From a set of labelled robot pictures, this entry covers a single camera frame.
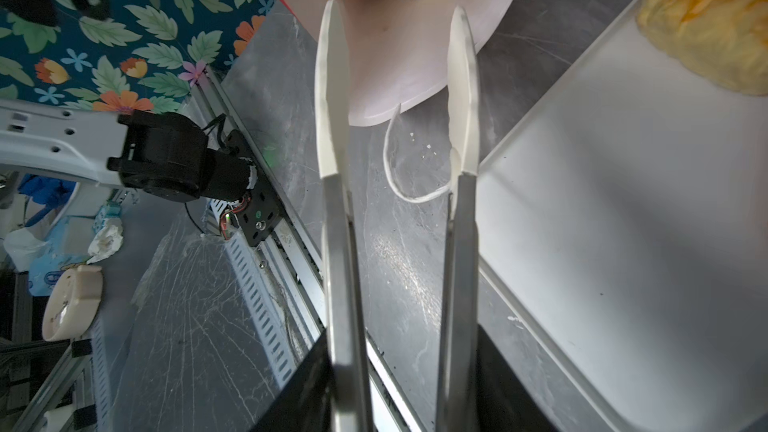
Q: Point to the white rectangular tray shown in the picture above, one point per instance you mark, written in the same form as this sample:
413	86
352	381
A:
624	219

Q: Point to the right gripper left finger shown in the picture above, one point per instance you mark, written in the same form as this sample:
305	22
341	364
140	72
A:
351	408

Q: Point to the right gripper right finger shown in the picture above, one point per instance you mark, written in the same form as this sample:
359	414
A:
456	408

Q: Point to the white slotted cable duct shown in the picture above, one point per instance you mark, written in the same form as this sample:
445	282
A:
261	300

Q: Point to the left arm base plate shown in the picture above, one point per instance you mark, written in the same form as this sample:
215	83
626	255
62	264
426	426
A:
256	215

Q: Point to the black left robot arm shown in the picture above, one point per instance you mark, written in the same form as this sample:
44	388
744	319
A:
94	88

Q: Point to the red white paper bag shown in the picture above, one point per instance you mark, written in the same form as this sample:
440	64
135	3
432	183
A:
378	58

